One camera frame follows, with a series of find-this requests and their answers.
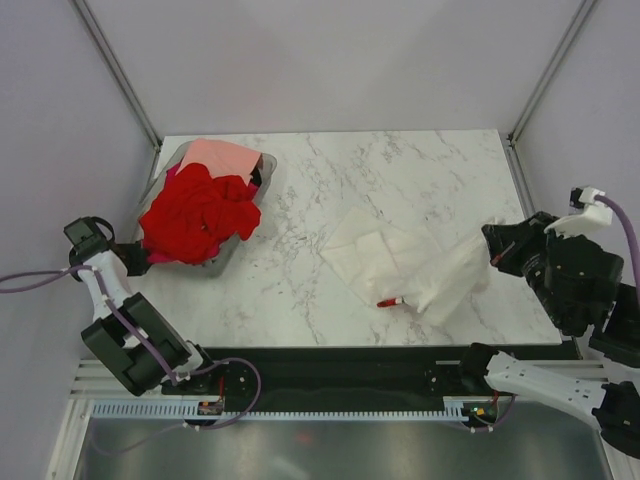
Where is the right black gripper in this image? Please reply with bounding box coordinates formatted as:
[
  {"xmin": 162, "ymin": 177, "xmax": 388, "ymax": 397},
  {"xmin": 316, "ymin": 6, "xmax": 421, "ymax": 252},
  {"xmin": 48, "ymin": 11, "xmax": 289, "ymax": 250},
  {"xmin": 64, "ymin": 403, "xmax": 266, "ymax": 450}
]
[{"xmin": 481, "ymin": 207, "xmax": 571, "ymax": 326}]

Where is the white Coca-Cola t-shirt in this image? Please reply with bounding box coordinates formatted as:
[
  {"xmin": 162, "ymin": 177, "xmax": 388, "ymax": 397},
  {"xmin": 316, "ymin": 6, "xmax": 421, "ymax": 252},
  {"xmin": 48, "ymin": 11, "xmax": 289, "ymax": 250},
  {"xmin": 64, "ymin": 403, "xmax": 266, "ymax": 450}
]
[{"xmin": 320, "ymin": 207, "xmax": 490, "ymax": 326}]

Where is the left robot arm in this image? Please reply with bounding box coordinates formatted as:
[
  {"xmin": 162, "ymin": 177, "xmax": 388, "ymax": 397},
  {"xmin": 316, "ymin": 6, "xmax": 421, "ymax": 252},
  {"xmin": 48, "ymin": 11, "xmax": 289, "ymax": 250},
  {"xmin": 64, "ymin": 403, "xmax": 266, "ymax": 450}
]
[{"xmin": 63, "ymin": 216, "xmax": 220, "ymax": 396}]

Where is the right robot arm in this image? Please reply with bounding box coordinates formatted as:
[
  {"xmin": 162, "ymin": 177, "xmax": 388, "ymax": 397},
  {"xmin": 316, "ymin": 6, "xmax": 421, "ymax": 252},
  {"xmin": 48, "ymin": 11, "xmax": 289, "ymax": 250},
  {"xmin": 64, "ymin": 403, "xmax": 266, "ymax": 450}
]
[{"xmin": 457, "ymin": 212, "xmax": 639, "ymax": 458}]

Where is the red t-shirt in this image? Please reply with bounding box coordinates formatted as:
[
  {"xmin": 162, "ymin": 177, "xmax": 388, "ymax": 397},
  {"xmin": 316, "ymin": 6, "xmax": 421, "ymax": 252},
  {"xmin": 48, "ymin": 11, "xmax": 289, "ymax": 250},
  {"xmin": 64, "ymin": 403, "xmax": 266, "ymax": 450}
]
[{"xmin": 139, "ymin": 163, "xmax": 261, "ymax": 265}]

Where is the pink t-shirt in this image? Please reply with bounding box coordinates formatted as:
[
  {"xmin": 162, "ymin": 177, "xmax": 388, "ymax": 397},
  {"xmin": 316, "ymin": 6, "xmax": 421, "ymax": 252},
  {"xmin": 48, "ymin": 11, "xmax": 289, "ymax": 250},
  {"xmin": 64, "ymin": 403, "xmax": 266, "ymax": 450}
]
[{"xmin": 177, "ymin": 138, "xmax": 261, "ymax": 184}]

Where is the right aluminium frame post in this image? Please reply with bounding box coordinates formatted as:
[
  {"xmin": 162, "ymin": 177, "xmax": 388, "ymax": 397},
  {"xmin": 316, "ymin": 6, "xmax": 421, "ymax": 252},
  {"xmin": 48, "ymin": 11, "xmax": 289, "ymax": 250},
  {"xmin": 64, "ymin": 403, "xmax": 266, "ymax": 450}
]
[{"xmin": 505, "ymin": 0, "xmax": 601, "ymax": 149}]

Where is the aluminium frame post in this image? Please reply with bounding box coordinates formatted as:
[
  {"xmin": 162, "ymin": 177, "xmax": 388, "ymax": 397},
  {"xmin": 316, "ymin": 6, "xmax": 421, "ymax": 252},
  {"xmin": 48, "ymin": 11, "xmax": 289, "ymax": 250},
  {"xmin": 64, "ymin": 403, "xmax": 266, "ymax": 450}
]
[
  {"xmin": 505, "ymin": 0, "xmax": 601, "ymax": 149},
  {"xmin": 67, "ymin": 0, "xmax": 162, "ymax": 151}
]

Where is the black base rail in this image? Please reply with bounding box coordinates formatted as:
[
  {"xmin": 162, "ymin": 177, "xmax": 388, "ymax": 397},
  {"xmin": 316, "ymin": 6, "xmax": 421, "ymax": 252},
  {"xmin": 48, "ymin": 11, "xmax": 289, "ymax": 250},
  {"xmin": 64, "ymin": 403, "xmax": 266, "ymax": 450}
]
[{"xmin": 154, "ymin": 344, "xmax": 581, "ymax": 414}]

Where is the white slotted cable duct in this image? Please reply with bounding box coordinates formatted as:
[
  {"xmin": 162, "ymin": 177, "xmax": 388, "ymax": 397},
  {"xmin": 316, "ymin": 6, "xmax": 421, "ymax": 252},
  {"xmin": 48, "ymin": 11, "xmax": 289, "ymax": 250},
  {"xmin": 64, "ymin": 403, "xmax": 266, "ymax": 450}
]
[{"xmin": 91, "ymin": 399, "xmax": 469, "ymax": 422}]

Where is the left aluminium frame post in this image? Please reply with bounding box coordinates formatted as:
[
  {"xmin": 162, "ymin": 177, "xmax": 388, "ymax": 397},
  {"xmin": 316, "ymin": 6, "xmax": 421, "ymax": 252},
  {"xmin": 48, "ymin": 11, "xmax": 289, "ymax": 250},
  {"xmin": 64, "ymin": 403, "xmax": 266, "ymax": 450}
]
[{"xmin": 67, "ymin": 0, "xmax": 162, "ymax": 151}]

